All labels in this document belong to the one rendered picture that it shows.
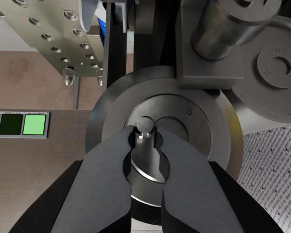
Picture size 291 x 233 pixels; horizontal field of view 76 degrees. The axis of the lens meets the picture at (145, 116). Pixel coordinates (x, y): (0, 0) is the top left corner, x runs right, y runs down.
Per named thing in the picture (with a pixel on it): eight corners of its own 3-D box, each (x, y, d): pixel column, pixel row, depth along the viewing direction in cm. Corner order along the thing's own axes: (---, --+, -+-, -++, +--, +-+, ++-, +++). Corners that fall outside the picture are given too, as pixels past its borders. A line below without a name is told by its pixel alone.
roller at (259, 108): (326, 15, 20) (352, 124, 18) (223, 93, 45) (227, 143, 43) (218, 12, 20) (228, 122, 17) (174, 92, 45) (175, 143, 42)
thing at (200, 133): (208, 193, 14) (113, 173, 15) (200, 188, 16) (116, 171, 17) (218, 101, 16) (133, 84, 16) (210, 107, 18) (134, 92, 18)
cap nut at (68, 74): (73, 68, 51) (71, 83, 50) (77, 73, 55) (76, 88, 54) (59, 67, 51) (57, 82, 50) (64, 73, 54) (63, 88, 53)
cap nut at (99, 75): (108, 68, 51) (107, 84, 50) (110, 74, 55) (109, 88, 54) (94, 68, 51) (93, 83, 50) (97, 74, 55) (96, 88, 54)
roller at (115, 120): (225, 77, 18) (237, 207, 15) (174, 124, 43) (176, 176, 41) (104, 76, 18) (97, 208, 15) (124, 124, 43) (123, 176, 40)
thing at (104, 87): (114, -52, 23) (106, 93, 19) (126, 53, 46) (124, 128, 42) (110, -52, 23) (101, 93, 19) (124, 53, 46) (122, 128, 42)
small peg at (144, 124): (130, 129, 13) (141, 111, 13) (132, 134, 15) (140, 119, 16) (149, 139, 12) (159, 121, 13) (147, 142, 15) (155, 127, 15)
